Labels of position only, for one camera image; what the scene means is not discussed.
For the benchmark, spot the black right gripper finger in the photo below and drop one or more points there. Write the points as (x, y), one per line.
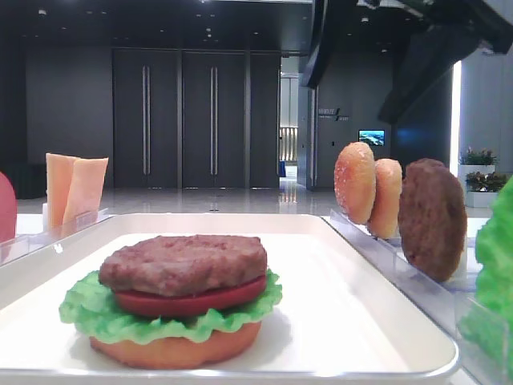
(320, 44)

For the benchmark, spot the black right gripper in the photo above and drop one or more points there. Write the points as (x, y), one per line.
(457, 29)

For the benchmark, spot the dark brown meat patty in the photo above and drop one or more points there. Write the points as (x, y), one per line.
(432, 218)

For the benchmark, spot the green lettuce leaf in rack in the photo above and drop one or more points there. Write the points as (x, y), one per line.
(493, 280)

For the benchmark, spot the orange cheese slice inner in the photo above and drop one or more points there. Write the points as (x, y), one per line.
(86, 187)

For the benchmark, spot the orange cheese slice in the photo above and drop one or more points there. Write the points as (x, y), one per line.
(86, 187)
(59, 170)

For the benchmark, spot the orange cheese slice outer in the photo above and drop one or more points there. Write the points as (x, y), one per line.
(59, 170)

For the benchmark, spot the red tomato slice on tray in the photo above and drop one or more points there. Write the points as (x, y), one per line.
(152, 305)

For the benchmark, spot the red tomato slice in rack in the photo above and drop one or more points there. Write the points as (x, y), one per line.
(8, 210)

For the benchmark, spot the green lettuce leaf on tray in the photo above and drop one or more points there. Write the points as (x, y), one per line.
(93, 310)

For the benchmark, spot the potted flowers in planter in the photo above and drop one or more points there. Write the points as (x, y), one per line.
(480, 181)

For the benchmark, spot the sesame bun top slice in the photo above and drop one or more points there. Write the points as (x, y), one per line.
(355, 181)

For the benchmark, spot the plain orange bun slice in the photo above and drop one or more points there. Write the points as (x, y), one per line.
(383, 221)

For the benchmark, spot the dark double door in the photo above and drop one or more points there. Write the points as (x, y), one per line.
(186, 119)

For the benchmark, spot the clear acrylic rack right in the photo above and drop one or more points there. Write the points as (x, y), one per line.
(445, 303)

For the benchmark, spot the clear acrylic rack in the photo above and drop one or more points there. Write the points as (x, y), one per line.
(445, 303)
(24, 244)

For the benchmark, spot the white rectangular metal tray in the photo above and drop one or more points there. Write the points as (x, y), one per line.
(340, 321)

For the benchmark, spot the bottom bun slice on tray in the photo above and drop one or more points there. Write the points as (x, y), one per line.
(180, 353)

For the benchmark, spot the clear acrylic rack left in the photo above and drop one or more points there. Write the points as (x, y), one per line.
(24, 244)

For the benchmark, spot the small wall screen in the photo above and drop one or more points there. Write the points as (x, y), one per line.
(374, 138)

